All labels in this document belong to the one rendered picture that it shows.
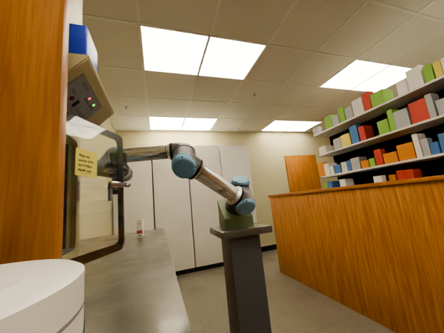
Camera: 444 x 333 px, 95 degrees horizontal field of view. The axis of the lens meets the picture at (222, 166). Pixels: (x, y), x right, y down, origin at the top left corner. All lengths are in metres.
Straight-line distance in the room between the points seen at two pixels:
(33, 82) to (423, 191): 1.99
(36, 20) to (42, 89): 0.15
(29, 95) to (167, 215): 3.23
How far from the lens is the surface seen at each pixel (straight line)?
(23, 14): 0.65
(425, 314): 2.19
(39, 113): 0.52
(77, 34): 0.72
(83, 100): 0.75
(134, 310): 0.47
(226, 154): 3.97
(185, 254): 3.74
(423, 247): 2.00
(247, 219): 1.36
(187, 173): 0.98
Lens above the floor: 1.11
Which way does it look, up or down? 10 degrees up
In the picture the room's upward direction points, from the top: 6 degrees counter-clockwise
